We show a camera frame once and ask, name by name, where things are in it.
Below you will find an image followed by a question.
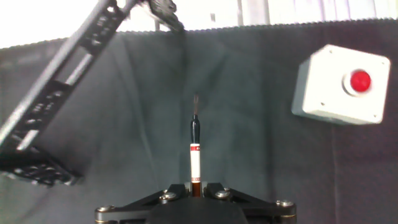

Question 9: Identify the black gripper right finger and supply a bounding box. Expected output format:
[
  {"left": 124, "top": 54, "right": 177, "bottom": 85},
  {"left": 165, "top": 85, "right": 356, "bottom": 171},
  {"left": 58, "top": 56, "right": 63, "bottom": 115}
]
[{"left": 201, "top": 182, "right": 297, "bottom": 224}]

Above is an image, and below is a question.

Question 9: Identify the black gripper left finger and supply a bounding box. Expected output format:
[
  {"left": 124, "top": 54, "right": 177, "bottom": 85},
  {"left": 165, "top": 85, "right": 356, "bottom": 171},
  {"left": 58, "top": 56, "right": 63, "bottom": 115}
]
[{"left": 95, "top": 183, "right": 191, "bottom": 224}]

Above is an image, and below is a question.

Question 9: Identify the black pen rack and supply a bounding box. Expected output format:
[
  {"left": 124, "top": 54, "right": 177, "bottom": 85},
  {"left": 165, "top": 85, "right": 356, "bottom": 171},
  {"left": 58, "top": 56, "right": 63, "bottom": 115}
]
[{"left": 0, "top": 0, "right": 187, "bottom": 188}]

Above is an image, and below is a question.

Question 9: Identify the black cloth with blue print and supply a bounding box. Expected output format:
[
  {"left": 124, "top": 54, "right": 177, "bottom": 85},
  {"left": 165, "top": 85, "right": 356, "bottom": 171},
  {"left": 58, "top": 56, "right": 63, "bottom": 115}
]
[{"left": 0, "top": 17, "right": 398, "bottom": 224}]

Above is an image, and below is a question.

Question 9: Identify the grey box with red button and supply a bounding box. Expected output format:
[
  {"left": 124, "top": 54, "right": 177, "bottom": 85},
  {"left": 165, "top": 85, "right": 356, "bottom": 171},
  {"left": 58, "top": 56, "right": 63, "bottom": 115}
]
[{"left": 291, "top": 44, "right": 392, "bottom": 126}]

